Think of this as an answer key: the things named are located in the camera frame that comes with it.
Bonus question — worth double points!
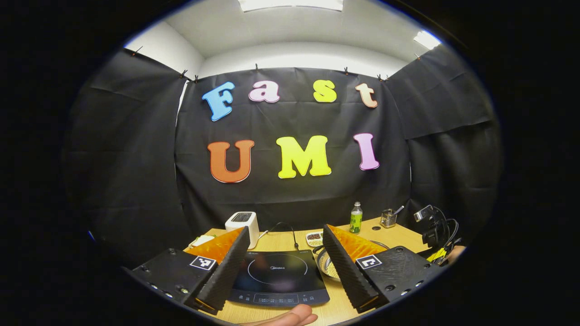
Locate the long ceiling light panel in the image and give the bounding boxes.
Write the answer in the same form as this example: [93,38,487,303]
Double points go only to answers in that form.
[238,0,344,12]

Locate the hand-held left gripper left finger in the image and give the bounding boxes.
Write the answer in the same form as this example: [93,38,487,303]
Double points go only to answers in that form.
[121,226,251,315]

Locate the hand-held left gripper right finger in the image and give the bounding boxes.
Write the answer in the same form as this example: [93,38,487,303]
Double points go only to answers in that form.
[322,224,445,314]

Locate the black power cable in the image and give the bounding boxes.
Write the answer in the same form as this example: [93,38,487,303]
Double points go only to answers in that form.
[258,221,300,251]

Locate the black induction cooktop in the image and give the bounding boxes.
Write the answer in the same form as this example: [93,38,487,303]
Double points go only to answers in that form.
[227,249,331,308]

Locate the stainless steel pot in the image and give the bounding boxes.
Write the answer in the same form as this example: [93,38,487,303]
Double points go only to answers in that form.
[313,240,391,283]

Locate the white toaster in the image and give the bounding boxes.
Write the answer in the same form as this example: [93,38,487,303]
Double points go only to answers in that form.
[225,211,260,250]

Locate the small ceiling light panel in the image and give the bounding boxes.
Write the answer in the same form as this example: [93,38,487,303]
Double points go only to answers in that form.
[413,30,442,51]

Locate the green drink bottle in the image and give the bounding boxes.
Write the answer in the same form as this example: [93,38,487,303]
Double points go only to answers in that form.
[349,201,363,234]

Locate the black backdrop cloth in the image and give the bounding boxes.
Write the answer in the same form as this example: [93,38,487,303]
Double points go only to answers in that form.
[63,43,503,268]

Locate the small white plate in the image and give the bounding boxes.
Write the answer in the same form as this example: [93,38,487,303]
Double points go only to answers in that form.
[188,234,217,249]

